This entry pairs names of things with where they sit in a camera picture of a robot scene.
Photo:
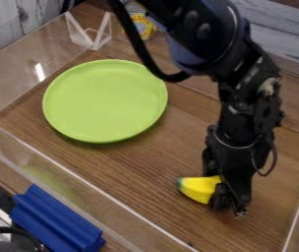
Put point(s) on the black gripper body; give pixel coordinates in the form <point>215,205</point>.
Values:
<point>242,160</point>

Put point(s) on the yellow toy banana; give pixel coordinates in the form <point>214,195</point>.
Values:
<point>198,188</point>

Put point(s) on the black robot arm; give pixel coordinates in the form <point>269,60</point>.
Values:
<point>210,43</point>

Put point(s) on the clear acrylic tray wall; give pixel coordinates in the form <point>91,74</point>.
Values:
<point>106,194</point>

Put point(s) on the clear acrylic triangle bracket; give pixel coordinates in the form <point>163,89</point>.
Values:
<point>90,38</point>

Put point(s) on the blue plastic block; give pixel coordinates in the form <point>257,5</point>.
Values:
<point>55,225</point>

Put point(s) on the green round plate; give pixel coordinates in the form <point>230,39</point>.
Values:
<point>104,101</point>

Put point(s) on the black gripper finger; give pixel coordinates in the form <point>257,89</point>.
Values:
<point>225,200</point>
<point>210,166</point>

